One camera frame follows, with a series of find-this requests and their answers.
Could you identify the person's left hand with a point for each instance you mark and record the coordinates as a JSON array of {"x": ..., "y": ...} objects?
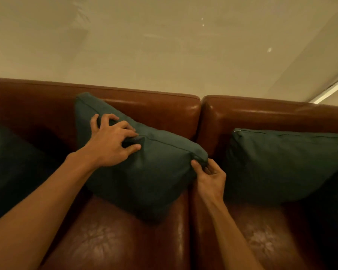
[{"x": 107, "y": 149}]

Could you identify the person's right hand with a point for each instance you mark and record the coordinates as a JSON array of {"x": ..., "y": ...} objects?
[{"x": 211, "y": 185}]

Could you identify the person's left middle finger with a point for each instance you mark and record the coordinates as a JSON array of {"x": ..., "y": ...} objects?
[{"x": 124, "y": 125}]

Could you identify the person's left thumb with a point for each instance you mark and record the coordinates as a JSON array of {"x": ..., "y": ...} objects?
[{"x": 131, "y": 149}]

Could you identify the person's right thumb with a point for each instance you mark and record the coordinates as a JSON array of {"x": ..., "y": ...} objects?
[{"x": 196, "y": 167}]

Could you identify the person's left little finger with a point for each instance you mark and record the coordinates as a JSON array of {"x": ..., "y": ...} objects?
[{"x": 94, "y": 125}]

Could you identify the dark green throw pillow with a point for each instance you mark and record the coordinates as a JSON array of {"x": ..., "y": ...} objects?
[
  {"x": 157, "y": 171},
  {"x": 281, "y": 163},
  {"x": 14, "y": 171}
]

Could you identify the person's left forearm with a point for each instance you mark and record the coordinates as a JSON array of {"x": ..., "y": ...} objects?
[{"x": 36, "y": 216}]

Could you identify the person's right forearm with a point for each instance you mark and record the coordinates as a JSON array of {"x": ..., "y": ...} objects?
[{"x": 231, "y": 239}]

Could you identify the brown leather sofa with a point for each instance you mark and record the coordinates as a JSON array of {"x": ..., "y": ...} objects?
[{"x": 115, "y": 239}]

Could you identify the white baseboard strip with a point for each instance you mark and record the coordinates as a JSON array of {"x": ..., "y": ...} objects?
[{"x": 331, "y": 89}]

